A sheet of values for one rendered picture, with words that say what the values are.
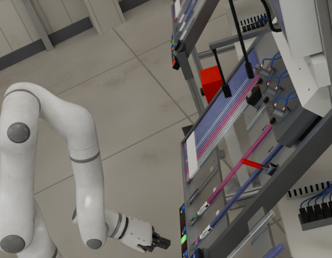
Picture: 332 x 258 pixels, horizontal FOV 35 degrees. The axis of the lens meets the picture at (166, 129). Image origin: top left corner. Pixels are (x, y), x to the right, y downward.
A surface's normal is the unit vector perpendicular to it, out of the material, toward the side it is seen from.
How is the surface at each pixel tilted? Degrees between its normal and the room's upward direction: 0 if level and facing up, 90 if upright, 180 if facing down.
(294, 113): 42
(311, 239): 0
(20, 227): 72
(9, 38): 90
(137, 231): 48
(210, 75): 0
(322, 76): 90
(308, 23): 90
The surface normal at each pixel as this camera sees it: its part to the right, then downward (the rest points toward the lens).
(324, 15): 0.02, 0.58
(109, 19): 0.34, 0.46
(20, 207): 0.40, 0.21
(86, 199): -0.03, -0.24
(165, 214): -0.31, -0.77
